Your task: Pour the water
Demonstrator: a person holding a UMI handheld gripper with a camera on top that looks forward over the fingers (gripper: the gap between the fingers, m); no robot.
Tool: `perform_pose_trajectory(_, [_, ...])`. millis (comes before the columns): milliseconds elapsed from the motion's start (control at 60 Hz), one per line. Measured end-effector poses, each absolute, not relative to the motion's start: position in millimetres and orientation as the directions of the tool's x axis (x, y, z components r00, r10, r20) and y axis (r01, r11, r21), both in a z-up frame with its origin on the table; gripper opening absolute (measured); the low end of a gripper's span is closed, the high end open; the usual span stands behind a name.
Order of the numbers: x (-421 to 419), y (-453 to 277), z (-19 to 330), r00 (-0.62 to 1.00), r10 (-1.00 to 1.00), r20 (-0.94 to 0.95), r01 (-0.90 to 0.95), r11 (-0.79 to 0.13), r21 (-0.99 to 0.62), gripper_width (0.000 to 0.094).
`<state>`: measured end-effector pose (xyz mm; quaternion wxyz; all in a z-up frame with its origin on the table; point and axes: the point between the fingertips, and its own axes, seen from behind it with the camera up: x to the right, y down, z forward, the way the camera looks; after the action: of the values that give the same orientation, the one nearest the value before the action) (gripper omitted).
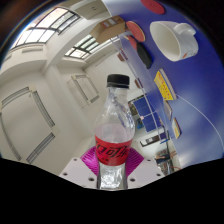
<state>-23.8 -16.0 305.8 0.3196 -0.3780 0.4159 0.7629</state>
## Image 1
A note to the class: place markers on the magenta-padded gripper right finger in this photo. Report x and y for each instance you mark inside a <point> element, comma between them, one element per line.
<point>146,171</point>

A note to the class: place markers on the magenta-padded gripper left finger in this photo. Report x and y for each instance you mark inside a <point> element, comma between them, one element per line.
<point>78,171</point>

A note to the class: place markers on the clear red-labelled drink bottle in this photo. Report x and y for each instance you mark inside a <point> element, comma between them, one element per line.
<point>113,151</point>

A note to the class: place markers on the blue partition panels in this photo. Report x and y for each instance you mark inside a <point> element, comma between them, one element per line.
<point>148,115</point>

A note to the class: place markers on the grey notebook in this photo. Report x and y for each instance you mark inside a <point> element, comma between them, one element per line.
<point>167,109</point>

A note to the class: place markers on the large yellow book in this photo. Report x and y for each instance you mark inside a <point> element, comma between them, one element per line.
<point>163,86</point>

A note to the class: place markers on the black pouch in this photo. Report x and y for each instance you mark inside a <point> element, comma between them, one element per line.
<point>144,55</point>

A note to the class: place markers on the black-framed tall window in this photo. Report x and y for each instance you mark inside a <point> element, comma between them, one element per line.
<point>85,45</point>

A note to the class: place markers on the white mug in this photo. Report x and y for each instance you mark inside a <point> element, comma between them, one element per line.
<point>174,40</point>

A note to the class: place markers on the red table tennis paddle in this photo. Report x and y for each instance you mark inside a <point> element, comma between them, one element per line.
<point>135,30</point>

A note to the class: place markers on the black-framed wide window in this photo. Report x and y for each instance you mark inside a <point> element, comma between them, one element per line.
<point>46,26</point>

